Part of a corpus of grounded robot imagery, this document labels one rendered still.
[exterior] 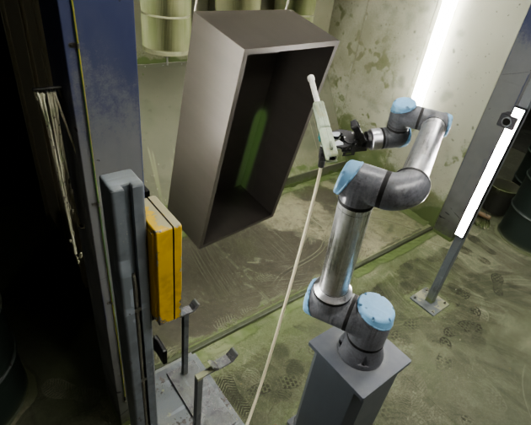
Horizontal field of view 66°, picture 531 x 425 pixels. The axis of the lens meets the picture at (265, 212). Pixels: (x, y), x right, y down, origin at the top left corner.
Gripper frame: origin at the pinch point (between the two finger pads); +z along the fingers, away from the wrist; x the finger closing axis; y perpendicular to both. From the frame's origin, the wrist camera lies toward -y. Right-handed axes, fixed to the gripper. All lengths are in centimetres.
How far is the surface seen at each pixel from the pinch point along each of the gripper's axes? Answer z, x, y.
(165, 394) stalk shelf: 67, -88, 12
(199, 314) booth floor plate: 67, -27, 119
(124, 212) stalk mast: 59, -70, -68
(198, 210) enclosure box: 59, 12, 62
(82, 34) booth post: 72, -18, -67
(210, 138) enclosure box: 47, 24, 19
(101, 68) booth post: 70, -19, -58
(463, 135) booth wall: -144, 86, 110
